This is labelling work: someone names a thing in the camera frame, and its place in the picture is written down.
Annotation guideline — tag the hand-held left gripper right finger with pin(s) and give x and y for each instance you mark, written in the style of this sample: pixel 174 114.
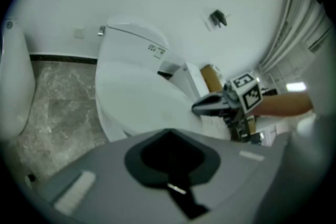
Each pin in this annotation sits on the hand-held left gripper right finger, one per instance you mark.
pixel 236 178

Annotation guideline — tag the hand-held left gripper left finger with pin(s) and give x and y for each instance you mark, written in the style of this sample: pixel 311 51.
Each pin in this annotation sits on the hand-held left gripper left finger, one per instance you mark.
pixel 99 178

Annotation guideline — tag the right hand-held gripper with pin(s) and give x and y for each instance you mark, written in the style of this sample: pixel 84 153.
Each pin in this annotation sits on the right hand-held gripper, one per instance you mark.
pixel 249 97

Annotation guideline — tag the person's right forearm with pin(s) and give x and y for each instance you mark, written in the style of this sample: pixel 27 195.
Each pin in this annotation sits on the person's right forearm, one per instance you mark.
pixel 283 105

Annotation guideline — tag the white toilet with tank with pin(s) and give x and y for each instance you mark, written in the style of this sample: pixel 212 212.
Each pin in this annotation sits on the white toilet with tank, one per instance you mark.
pixel 131 34

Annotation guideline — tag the long ceiling lamp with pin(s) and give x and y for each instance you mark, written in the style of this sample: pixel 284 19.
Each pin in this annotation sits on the long ceiling lamp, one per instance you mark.
pixel 295 85

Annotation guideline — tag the white ceiling pipes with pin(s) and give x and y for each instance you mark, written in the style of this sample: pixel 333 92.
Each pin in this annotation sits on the white ceiling pipes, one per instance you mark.
pixel 288 21

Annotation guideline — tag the ceiling air conditioner vent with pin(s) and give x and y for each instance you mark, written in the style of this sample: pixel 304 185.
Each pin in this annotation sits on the ceiling air conditioner vent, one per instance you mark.
pixel 319 43

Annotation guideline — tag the chrome flush lever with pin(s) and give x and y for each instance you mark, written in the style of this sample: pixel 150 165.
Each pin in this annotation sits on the chrome flush lever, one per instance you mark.
pixel 101 30

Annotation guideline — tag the black wall holder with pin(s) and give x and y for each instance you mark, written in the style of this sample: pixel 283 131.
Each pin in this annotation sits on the black wall holder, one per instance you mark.
pixel 218 17

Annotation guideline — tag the white wall plate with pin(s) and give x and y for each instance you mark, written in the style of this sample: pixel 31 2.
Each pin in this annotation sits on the white wall plate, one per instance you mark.
pixel 78 33

